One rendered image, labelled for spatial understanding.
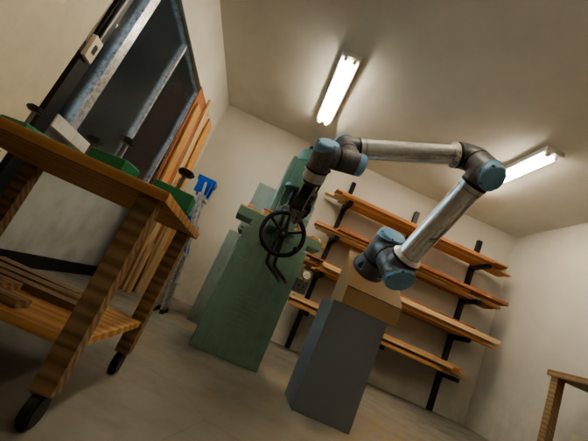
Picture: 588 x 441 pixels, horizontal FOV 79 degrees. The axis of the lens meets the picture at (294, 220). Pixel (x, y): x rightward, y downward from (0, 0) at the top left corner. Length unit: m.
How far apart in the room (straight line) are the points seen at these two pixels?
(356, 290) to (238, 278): 0.78
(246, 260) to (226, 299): 0.27
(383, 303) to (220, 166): 3.59
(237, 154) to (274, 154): 0.51
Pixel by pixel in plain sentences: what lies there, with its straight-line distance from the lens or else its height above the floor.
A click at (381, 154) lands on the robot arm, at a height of 1.14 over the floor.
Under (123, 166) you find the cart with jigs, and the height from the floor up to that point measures 0.56.
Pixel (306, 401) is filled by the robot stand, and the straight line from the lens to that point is 1.90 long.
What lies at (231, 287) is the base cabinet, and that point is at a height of 0.40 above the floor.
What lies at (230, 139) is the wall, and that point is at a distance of 5.21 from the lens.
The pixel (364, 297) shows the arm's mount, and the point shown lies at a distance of 1.91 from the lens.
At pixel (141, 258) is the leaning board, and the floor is 0.31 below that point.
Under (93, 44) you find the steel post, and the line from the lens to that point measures 2.27.
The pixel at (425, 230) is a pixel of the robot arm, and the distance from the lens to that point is 1.71.
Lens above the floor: 0.40
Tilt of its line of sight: 14 degrees up
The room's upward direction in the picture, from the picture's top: 24 degrees clockwise
